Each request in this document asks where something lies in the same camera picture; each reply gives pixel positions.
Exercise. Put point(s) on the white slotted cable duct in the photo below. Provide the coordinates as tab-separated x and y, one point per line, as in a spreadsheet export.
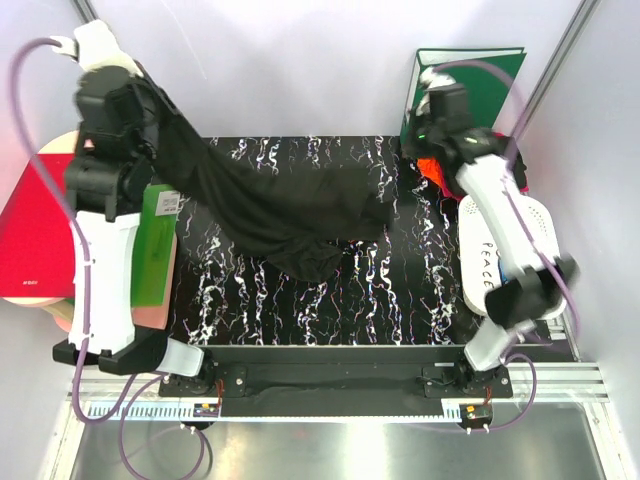
155	410

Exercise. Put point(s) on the black t shirt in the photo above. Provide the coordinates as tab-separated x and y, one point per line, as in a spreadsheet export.
295	220

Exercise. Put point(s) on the white printed t shirt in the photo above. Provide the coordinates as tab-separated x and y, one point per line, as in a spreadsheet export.
479	257

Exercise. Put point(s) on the orange garment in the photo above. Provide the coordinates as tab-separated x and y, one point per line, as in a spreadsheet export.
431	170

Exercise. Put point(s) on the black marbled table mat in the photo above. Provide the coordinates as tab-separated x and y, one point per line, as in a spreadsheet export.
404	289

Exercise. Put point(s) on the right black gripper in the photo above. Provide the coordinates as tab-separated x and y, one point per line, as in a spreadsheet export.
417	145

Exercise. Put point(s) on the red ring binder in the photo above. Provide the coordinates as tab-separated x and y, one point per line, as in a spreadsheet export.
37	251

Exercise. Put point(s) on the folded dark shirts pile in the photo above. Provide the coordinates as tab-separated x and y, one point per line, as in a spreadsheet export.
480	158

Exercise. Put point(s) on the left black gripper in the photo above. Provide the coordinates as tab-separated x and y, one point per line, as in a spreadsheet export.
145	100

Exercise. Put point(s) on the white plastic laundry basket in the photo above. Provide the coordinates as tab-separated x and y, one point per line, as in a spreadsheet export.
540	225

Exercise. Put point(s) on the green lever arch binder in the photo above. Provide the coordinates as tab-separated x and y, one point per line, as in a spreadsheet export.
487	93

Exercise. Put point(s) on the aluminium frame profile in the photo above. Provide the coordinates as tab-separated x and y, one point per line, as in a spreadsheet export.
556	382

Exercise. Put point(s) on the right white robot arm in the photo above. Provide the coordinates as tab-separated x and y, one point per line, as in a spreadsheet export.
535	288

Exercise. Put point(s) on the green plastic folder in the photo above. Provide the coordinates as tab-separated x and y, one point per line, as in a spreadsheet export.
153	246

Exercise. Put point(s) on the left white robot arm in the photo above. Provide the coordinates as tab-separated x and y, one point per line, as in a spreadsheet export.
105	183

